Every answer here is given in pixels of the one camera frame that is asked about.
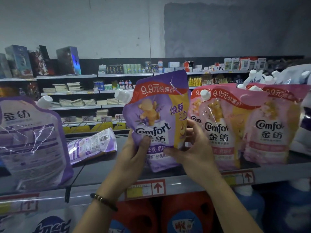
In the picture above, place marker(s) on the row of colourful boxes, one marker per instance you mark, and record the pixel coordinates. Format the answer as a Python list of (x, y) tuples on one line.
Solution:
[(7, 89)]

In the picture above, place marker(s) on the row of small bottles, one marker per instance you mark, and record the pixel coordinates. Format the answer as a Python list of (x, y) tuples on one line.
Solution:
[(124, 85)]

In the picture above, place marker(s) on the person's right forearm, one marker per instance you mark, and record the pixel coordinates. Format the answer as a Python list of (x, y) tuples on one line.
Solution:
[(235, 211)]

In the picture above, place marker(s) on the stacks of folded white packs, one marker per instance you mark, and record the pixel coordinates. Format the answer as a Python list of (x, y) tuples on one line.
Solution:
[(61, 87)]

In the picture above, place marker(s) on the person's right hand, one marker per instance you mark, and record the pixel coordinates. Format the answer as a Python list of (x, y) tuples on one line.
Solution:
[(199, 160)]

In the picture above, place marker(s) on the red-framed price tag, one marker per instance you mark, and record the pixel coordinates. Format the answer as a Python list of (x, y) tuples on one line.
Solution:
[(146, 189), (238, 178), (18, 203)]

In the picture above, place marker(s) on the large red detergent bottle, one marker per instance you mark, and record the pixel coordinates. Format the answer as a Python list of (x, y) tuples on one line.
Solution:
[(133, 218), (187, 216)]

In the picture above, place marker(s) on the row of yellow packs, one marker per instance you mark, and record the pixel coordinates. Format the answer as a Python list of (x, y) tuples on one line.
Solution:
[(92, 127)]

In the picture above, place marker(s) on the grey metal shelf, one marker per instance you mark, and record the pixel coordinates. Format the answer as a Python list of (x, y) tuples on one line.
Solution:
[(97, 172)]

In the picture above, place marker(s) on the row of boxed goods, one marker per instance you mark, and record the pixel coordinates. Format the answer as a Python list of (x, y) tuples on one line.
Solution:
[(19, 60)]

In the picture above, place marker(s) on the row of small toiletry boxes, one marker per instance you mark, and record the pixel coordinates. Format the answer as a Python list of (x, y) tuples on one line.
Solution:
[(238, 64)]

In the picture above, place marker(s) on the person's left hand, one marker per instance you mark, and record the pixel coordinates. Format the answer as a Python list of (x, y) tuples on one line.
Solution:
[(129, 165)]

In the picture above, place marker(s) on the dark background shelf unit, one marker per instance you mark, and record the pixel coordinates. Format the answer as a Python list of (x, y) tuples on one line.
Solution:
[(90, 65)]

